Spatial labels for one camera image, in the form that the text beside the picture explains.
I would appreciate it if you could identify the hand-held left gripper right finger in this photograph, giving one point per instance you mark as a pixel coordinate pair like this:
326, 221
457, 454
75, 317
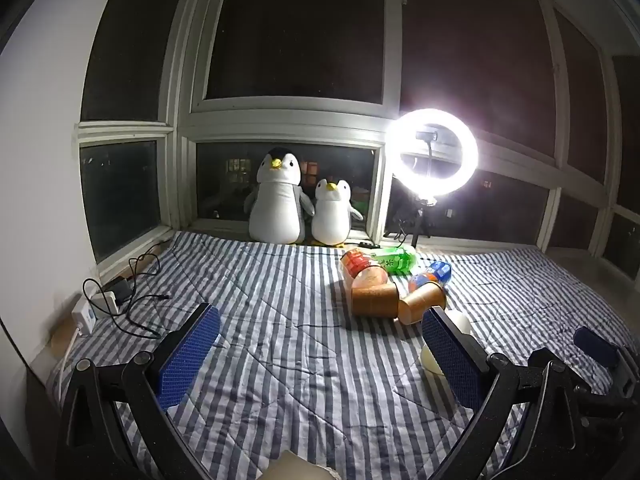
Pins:
456, 362

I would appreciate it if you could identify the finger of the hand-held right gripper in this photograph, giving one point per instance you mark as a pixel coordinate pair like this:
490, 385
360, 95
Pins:
596, 342

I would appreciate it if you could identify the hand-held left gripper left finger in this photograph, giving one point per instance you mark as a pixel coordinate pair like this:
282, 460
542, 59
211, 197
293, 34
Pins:
186, 360

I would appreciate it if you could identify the white cup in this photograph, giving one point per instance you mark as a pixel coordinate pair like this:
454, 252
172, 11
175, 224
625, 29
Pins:
434, 360

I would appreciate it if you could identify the brown paper cup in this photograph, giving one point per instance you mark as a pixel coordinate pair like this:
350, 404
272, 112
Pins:
424, 302
372, 301

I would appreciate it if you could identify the blue orange plastic bottle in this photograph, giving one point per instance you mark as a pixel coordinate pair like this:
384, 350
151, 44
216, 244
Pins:
431, 275

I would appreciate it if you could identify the black charger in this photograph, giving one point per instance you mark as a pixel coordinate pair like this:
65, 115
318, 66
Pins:
120, 288

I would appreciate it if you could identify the white power strip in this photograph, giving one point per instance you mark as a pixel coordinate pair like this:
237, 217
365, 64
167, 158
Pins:
92, 312

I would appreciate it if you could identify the striped blanket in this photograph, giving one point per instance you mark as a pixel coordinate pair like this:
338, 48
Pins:
300, 335

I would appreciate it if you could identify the green plastic bottle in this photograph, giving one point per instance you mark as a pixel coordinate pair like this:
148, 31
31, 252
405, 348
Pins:
395, 259

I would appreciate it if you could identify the black tripod stand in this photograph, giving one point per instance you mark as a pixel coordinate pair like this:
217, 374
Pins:
417, 220

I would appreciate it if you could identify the beige cloth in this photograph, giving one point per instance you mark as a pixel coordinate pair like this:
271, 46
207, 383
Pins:
300, 466

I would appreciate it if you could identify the large penguin plush toy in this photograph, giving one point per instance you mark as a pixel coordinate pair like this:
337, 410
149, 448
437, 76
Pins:
276, 195

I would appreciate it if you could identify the small penguin plush toy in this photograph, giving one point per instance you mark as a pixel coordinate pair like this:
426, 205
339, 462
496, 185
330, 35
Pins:
331, 212

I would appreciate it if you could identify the white window frame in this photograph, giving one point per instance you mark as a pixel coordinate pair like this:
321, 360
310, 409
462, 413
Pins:
185, 125

